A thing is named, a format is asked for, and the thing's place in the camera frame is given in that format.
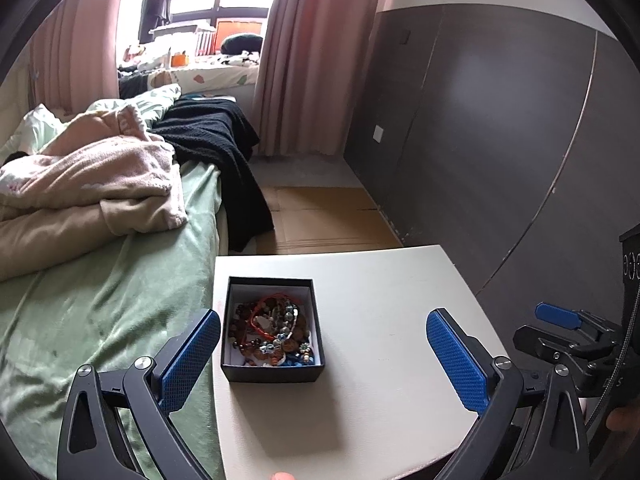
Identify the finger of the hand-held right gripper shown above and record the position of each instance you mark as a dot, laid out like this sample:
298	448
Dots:
560	350
557	315

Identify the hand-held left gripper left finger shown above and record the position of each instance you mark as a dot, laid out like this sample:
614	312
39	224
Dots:
192	360

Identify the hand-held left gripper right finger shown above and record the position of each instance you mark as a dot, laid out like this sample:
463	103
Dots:
455	360

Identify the black jewelry box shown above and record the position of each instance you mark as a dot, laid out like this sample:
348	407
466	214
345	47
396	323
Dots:
270	374

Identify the person's right hand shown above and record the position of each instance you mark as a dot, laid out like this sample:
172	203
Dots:
625	419

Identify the person's left hand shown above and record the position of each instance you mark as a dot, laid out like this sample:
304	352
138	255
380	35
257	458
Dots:
283	476

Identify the green bed sheet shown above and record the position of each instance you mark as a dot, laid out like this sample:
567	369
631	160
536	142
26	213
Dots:
100	320

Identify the flattened cardboard sheet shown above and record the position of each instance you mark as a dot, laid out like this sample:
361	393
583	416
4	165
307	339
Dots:
325	220

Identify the pink fleece blanket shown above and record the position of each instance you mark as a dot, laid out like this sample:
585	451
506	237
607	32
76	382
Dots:
90	180

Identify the black knit garment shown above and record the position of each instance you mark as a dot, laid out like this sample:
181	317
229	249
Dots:
215	145

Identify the green patterned quilt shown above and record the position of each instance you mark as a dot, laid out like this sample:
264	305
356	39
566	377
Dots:
150	102

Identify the patterned window seat cushion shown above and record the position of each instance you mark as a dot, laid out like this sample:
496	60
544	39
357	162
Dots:
215	74

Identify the small orange box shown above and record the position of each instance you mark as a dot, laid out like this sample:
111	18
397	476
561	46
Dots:
179	60

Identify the row of books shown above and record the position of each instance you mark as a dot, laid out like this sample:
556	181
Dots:
207	42

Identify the black round cushion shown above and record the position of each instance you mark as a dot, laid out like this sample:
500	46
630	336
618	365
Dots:
242	44

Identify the pink curtain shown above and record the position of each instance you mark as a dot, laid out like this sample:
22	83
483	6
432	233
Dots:
80	45
320	60

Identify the orange board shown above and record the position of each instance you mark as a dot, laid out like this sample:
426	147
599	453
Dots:
240	27

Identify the hanging black clothes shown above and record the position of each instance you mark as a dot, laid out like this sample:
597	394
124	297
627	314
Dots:
160	0

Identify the white wall socket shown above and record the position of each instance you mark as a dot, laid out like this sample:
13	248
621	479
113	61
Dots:
378	134

